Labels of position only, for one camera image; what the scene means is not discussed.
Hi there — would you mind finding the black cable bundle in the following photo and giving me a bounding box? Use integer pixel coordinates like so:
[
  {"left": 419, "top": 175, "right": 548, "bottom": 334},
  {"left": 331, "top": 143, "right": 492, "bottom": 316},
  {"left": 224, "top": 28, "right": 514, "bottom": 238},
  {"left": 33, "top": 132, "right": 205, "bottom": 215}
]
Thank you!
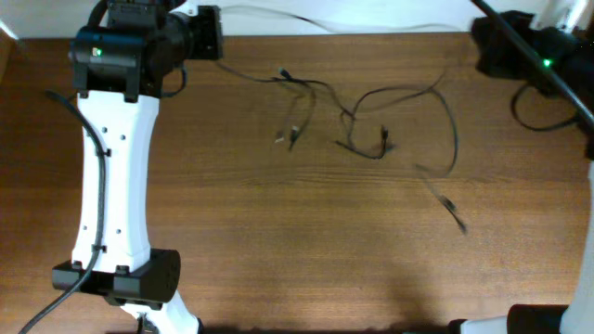
[{"left": 215, "top": 59, "right": 469, "bottom": 236}]

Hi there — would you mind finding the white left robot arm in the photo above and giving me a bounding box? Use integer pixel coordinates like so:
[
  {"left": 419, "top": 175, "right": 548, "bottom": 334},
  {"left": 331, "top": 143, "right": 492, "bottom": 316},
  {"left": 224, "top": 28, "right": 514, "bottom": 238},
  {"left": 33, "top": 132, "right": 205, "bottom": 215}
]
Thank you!
[{"left": 52, "top": 1, "right": 223, "bottom": 333}]

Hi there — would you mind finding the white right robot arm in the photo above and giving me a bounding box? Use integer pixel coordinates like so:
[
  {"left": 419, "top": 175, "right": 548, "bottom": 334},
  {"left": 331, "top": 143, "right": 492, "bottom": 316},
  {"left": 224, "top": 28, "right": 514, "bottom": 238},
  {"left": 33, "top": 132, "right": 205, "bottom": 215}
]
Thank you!
[{"left": 457, "top": 0, "right": 593, "bottom": 333}]

